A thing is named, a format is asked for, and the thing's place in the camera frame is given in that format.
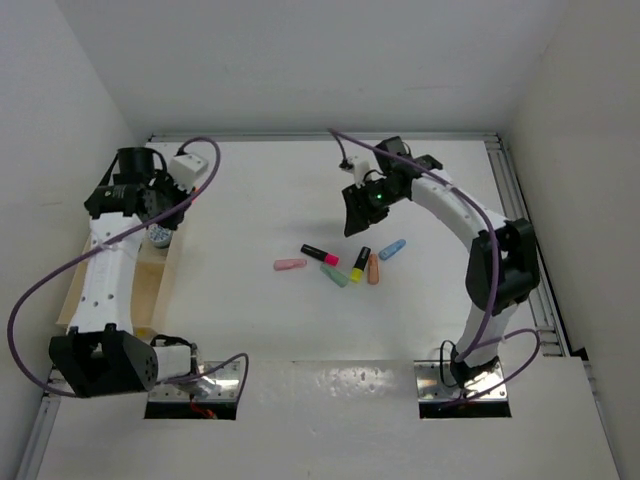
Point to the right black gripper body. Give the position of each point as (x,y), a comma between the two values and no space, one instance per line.
(380,197)

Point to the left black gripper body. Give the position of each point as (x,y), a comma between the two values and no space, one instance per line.
(168,195)

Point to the pastel blue correction tape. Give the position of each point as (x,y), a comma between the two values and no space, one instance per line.
(392,249)

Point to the yellow capped black highlighter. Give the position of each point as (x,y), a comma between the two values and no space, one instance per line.
(360,264)

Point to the pink capped black highlighter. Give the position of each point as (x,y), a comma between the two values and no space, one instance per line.
(320,255)

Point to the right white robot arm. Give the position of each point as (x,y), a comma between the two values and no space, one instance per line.
(502,267)

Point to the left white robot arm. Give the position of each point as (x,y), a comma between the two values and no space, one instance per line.
(100,354)

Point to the pastel green correction tape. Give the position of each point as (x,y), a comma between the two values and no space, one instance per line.
(334,275)

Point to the wooden divided tray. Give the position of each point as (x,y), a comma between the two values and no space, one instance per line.
(153,284)

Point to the pastel pink correction tape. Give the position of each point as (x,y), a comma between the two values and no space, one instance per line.
(289,264)

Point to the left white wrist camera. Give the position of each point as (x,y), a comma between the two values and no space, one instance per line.
(186,170)

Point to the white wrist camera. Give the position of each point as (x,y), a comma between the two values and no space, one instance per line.
(357,168)
(186,170)

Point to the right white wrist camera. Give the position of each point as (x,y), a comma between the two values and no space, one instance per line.
(357,168)

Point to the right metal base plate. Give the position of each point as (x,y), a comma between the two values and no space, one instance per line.
(436,384)

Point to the metal base plate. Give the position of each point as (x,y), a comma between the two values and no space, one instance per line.
(220,386)
(436,384)

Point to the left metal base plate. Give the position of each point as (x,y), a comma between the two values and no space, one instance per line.
(220,386)

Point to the aluminium frame rail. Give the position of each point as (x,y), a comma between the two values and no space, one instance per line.
(342,247)

